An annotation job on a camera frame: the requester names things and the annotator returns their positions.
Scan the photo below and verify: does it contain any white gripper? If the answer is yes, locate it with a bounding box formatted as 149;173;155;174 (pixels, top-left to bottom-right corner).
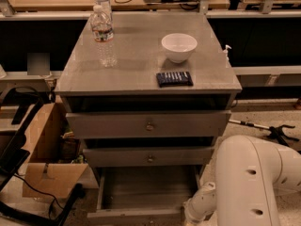
183;182;216;224

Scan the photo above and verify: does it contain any grey bottom drawer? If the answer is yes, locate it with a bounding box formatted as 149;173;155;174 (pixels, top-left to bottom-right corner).
87;165;199;226

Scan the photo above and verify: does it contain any grey drawer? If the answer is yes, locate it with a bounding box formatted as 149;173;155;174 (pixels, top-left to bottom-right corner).
87;165;199;226
84;147;214;168
66;111;230;139

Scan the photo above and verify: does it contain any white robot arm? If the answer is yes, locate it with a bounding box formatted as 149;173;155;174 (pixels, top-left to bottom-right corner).
184;135;301;226

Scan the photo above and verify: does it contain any grey middle drawer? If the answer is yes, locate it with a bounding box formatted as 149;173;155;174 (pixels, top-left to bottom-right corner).
84;147;214;168

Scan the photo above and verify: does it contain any grey top drawer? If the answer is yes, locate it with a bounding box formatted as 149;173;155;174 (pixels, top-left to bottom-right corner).
66;111;230;139

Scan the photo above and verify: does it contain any grey drawer cabinet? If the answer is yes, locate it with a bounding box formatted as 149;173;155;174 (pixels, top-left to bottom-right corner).
55;10;243;226

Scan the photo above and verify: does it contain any black stand with pole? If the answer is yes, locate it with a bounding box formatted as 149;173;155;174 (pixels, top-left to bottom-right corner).
230;120;299;146

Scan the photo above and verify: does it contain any dark blue snack packet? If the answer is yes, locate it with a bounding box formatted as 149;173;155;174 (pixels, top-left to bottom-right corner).
156;72;194;88

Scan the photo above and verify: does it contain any white pump bottle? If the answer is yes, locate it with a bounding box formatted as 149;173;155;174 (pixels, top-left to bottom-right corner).
223;44;232;61

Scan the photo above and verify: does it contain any brown cardboard box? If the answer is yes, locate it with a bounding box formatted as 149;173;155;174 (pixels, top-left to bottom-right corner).
23;104;87;199

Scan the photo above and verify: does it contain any white bowl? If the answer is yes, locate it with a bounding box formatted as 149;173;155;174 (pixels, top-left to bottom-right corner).
161;33;198;63

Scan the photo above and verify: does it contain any front clear water bottle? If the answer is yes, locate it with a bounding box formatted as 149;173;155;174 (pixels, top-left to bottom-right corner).
89;5;117;68

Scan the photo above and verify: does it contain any black chair frame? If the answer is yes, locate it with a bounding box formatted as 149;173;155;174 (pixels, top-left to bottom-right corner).
0;86;85;226

